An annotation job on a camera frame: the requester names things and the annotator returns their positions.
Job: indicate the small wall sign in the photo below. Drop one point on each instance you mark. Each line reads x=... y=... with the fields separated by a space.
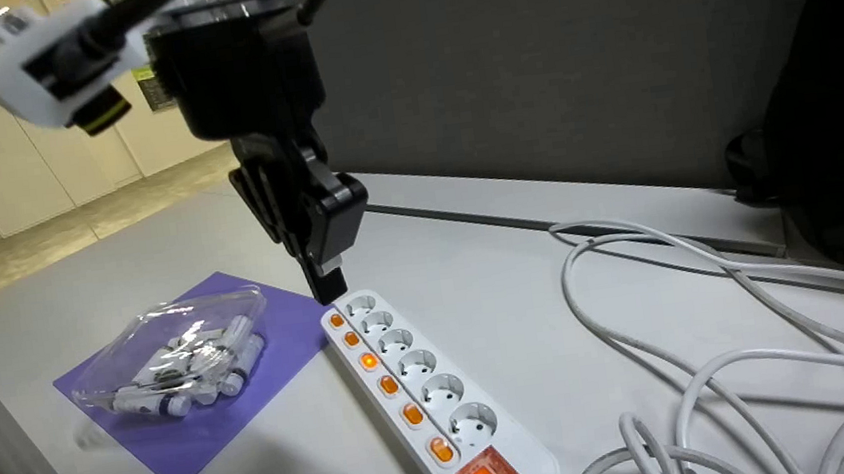
x=152 y=89

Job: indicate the white power strip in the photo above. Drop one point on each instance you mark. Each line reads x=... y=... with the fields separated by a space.
x=426 y=397

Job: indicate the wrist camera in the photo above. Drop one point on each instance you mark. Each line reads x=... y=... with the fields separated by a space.
x=27 y=72

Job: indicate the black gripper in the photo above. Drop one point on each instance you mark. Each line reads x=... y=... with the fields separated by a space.
x=240 y=66

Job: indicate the clear plastic bowl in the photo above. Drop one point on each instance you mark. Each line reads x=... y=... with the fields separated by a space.
x=160 y=333

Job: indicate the purple mat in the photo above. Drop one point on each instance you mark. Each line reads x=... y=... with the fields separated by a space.
x=197 y=442

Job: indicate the grey partition panel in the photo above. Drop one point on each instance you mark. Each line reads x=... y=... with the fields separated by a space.
x=528 y=55

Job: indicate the heap of white tubes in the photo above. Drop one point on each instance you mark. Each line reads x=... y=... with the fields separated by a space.
x=200 y=365

